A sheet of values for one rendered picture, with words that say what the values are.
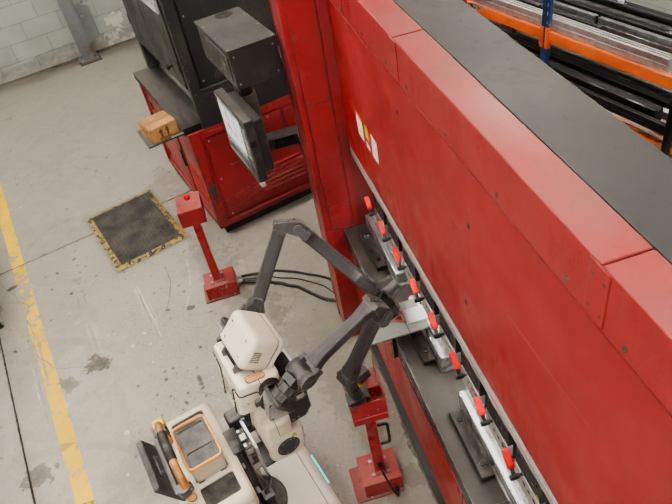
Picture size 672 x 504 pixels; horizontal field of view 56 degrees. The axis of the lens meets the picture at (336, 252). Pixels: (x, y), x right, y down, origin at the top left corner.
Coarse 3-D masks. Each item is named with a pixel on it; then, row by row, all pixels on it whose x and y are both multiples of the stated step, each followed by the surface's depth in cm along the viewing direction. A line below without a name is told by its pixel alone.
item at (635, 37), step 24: (480, 0) 416; (504, 0) 398; (528, 0) 398; (576, 0) 381; (600, 0) 379; (624, 0) 369; (552, 24) 372; (576, 24) 358; (600, 24) 362; (624, 24) 350; (648, 24) 345; (624, 48) 334; (648, 48) 326
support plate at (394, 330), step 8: (400, 304) 284; (408, 304) 283; (416, 304) 282; (424, 320) 275; (384, 328) 275; (392, 328) 274; (400, 328) 273; (416, 328) 272; (424, 328) 272; (376, 336) 272; (384, 336) 271; (392, 336) 271; (400, 336) 271
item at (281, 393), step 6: (282, 378) 232; (276, 384) 233; (282, 384) 230; (270, 390) 233; (276, 390) 230; (282, 390) 230; (288, 390) 230; (294, 390) 230; (270, 396) 231; (276, 396) 229; (282, 396) 229; (288, 396) 230; (276, 402) 228; (282, 402) 230; (288, 402) 231; (276, 408) 227; (282, 408) 228; (288, 408) 230; (294, 408) 233
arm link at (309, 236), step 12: (300, 228) 249; (312, 240) 254; (324, 240) 257; (324, 252) 256; (336, 252) 257; (336, 264) 258; (348, 264) 259; (348, 276) 260; (360, 276) 260; (360, 288) 261
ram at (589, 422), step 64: (384, 128) 235; (384, 192) 269; (448, 192) 182; (448, 256) 202; (512, 256) 149; (512, 320) 161; (576, 320) 126; (512, 384) 177; (576, 384) 135; (640, 384) 109; (576, 448) 145; (640, 448) 115
